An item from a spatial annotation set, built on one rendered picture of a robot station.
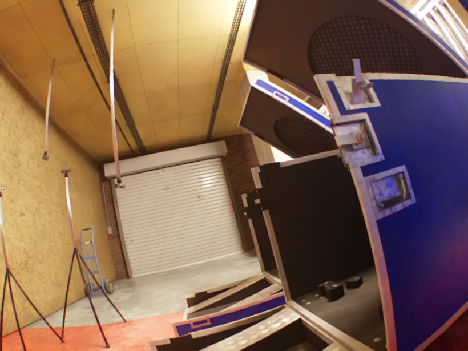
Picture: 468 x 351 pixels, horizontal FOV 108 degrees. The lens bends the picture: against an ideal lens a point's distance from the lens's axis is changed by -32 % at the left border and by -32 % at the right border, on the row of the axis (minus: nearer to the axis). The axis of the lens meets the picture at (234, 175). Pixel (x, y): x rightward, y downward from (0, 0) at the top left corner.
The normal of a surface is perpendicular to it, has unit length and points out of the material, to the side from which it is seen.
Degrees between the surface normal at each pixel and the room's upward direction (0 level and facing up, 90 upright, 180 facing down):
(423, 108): 90
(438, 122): 90
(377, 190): 90
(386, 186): 90
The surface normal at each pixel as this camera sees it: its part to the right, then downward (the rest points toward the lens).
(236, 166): 0.18, -0.25
